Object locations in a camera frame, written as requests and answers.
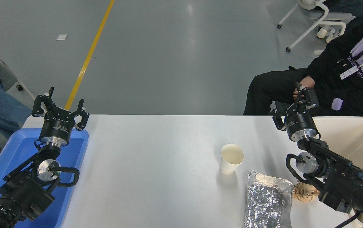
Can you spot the grey rolling chair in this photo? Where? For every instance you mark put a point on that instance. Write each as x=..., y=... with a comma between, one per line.
x=5, y=77

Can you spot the blue plastic tray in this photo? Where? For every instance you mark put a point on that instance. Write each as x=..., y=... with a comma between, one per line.
x=16, y=148

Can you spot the crumpled tan paper ball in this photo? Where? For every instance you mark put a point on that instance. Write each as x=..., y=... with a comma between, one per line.
x=303, y=193

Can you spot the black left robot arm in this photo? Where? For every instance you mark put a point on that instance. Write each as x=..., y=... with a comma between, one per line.
x=23, y=193

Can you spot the white paper scrap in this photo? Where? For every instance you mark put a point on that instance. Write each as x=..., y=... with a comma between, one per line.
x=62, y=37

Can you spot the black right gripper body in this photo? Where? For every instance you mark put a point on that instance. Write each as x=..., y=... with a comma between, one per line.
x=300, y=123

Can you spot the crinkled foil tray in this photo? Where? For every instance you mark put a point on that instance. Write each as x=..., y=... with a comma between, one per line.
x=265, y=202

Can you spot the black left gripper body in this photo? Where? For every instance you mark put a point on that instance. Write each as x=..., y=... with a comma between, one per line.
x=58, y=125

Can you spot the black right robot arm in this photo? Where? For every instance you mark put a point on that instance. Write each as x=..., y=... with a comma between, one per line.
x=343, y=180

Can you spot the person's hand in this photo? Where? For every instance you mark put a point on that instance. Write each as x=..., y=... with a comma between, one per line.
x=308, y=81

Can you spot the large pale bin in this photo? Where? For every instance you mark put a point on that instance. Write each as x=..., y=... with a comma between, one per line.
x=352, y=136

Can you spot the white paper cup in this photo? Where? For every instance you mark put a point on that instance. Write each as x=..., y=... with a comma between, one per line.
x=230, y=164

